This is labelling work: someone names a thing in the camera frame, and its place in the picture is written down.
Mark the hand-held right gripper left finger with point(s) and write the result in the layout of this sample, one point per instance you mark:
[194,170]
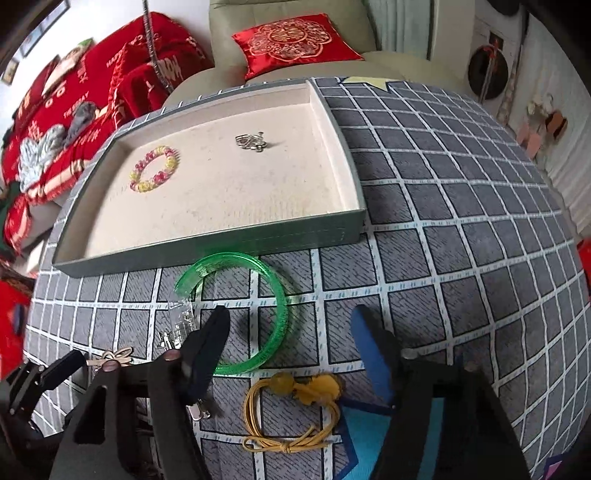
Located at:
[207,341]

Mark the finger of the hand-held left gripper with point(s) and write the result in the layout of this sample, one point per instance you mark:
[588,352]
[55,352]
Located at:
[62,369]

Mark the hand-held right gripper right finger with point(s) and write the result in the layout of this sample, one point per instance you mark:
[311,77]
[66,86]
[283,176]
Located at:
[369,350]

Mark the silver hair clip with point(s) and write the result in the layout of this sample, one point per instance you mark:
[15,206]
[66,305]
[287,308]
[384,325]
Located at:
[201,410]
[165,340]

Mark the rabbit ear hair clip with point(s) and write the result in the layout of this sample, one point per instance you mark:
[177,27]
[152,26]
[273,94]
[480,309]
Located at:
[111,356]

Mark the green plastic bangle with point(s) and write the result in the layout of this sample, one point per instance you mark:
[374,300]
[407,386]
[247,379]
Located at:
[281,318]

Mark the grey-green jewelry tray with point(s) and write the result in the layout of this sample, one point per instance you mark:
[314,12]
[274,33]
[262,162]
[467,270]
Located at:
[231,194]

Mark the red gift box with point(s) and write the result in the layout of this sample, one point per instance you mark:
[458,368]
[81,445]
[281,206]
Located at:
[11,318]

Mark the grey grid mat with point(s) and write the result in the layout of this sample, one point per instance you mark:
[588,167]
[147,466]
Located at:
[461,230]

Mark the silver rhinestone brooch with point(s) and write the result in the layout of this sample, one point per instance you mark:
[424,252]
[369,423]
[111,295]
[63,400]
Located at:
[249,141]

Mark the grey fleece cloth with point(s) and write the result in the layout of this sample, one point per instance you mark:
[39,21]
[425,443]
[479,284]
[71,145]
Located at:
[46,143]

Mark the red packet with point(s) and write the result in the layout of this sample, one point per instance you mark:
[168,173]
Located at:
[585,256]

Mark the red blanket sofa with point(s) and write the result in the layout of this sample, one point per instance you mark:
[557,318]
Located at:
[92,69]

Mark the silver tinsel strand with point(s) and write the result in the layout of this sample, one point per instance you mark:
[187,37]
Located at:
[154,46]

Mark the photo print cushion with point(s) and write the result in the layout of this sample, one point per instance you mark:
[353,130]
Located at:
[69,62]

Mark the red embroidered cushion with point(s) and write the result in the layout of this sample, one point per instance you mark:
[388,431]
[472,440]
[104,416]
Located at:
[295,41]

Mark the pale green leather armchair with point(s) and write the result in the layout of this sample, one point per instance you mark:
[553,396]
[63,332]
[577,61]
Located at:
[221,27]

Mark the pale blue curtain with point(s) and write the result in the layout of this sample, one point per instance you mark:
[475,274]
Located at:
[397,23]

